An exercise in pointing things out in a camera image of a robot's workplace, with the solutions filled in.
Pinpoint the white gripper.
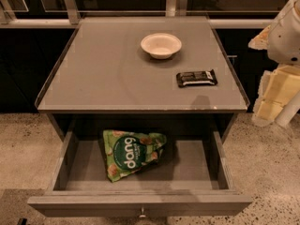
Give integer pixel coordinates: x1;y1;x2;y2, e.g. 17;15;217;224
248;0;300;127

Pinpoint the green rice chip bag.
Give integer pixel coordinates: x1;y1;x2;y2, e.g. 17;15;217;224
102;129;167;182

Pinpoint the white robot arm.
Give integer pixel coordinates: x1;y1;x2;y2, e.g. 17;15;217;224
248;0;300;127

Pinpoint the grey cabinet counter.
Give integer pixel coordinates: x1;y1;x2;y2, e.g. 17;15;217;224
34;15;251;143

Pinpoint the grey open drawer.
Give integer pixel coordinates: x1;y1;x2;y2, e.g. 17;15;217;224
28;116;251;218

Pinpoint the metal drawer knob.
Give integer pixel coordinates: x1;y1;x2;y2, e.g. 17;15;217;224
139;207;147;218

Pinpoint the black snack bar wrapper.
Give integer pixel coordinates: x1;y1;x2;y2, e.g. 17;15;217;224
176;70;218;88

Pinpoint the white paper bowl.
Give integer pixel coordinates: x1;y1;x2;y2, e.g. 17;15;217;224
141;33;182;59

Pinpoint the metal railing frame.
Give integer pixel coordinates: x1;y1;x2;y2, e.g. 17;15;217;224
0;0;289;29

